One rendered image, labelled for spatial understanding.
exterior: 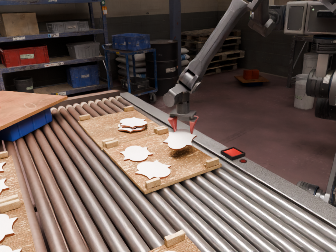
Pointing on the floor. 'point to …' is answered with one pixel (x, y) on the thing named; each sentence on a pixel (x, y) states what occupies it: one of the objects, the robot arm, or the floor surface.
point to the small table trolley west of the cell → (133, 72)
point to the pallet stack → (193, 49)
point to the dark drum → (163, 65)
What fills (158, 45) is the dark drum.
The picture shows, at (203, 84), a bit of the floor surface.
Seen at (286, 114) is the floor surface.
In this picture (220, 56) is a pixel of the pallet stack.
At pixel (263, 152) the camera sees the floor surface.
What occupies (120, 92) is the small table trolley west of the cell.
